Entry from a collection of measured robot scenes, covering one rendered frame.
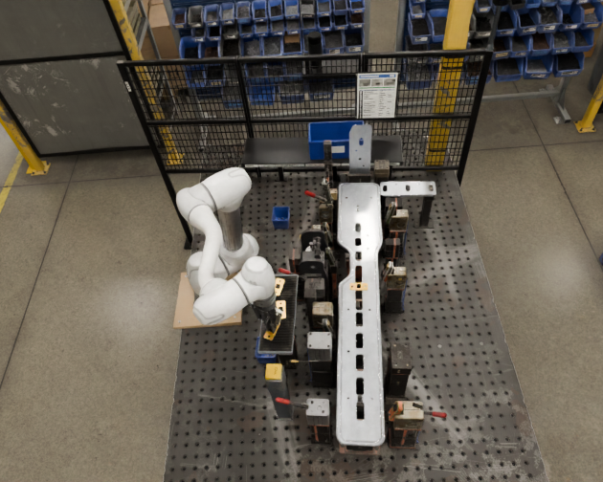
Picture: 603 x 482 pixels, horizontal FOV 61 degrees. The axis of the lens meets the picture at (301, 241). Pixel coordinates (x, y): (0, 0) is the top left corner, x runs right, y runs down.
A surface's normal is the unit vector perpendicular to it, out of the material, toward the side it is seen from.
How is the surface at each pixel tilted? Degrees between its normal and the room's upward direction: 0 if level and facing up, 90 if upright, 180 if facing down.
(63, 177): 0
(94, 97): 91
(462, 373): 0
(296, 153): 0
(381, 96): 90
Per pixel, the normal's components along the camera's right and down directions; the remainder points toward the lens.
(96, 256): -0.07, -0.61
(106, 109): 0.11, 0.82
